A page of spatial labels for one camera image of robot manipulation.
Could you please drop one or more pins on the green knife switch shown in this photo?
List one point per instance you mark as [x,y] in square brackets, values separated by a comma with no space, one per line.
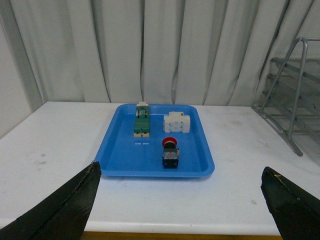
[142,120]

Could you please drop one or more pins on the silver mesh rack frame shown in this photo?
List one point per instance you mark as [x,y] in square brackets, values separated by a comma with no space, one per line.
[292,102]

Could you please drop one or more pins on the blue plastic tray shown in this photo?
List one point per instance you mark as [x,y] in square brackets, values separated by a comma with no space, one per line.
[121,154]

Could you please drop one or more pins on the white curtain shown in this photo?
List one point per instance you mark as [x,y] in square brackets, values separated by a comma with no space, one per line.
[198,52]

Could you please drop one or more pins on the white circuit breaker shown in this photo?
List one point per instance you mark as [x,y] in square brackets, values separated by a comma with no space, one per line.
[176,122]

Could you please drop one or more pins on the red emergency stop button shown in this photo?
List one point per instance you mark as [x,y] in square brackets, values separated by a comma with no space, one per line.
[170,155]

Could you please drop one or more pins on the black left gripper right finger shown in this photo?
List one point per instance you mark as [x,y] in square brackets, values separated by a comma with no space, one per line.
[295,211]

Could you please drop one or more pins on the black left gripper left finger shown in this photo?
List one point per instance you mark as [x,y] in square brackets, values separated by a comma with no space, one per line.
[63,215]

